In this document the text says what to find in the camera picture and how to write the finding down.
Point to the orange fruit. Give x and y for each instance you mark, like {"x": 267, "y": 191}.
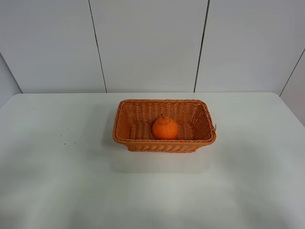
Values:
{"x": 165, "y": 128}

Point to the orange wicker basket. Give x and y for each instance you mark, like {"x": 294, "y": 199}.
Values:
{"x": 135, "y": 117}

